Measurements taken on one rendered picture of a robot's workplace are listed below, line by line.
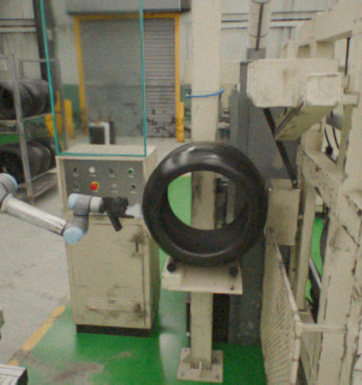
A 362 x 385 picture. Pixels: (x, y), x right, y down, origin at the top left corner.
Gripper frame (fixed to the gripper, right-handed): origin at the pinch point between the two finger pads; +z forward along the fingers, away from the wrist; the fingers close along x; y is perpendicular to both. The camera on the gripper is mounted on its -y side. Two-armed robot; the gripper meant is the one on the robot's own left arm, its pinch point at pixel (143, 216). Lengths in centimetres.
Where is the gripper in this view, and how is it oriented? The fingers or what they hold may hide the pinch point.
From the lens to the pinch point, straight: 183.8
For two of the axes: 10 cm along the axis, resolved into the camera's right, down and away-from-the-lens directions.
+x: 1.1, -3.1, 9.4
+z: 9.9, 1.5, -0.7
